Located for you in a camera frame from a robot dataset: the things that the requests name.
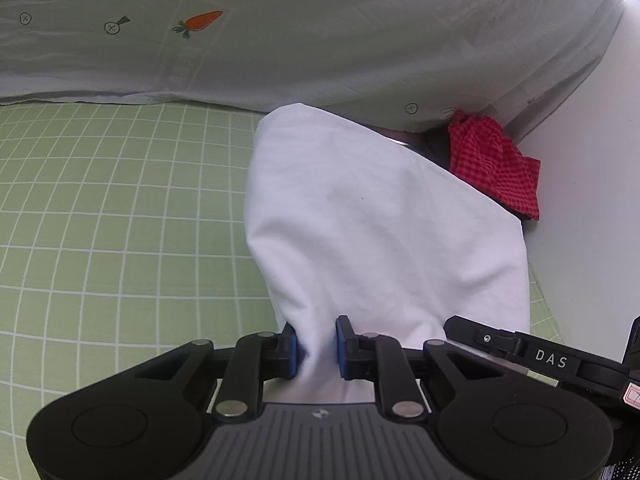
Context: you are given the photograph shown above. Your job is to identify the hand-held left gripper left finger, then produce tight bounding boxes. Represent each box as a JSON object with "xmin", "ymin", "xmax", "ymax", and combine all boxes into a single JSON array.
[{"xmin": 135, "ymin": 322, "xmax": 301, "ymax": 422}]

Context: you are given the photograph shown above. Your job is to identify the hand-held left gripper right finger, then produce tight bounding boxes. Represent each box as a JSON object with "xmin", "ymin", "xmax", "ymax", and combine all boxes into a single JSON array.
[{"xmin": 335, "ymin": 315, "xmax": 470, "ymax": 420}]

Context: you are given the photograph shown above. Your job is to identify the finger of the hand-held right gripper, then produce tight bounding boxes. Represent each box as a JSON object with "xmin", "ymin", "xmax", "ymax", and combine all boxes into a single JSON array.
[{"xmin": 444, "ymin": 315, "xmax": 532, "ymax": 362}]

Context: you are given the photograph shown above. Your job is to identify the white pants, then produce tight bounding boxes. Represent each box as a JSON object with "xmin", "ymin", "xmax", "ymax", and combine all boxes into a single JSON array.
[{"xmin": 245, "ymin": 103, "xmax": 532, "ymax": 406}]

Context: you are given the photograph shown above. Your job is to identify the red checked cloth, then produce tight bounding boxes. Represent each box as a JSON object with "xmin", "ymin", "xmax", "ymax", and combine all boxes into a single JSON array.
[{"xmin": 447, "ymin": 109, "xmax": 542, "ymax": 222}]

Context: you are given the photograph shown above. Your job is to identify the green grid mat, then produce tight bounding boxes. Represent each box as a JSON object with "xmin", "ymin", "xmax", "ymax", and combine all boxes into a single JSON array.
[{"xmin": 0, "ymin": 100, "xmax": 560, "ymax": 442}]

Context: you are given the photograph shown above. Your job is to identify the white carrot print sheet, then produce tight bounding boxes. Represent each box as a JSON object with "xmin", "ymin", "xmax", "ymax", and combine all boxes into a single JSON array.
[{"xmin": 0, "ymin": 0, "xmax": 632, "ymax": 147}]

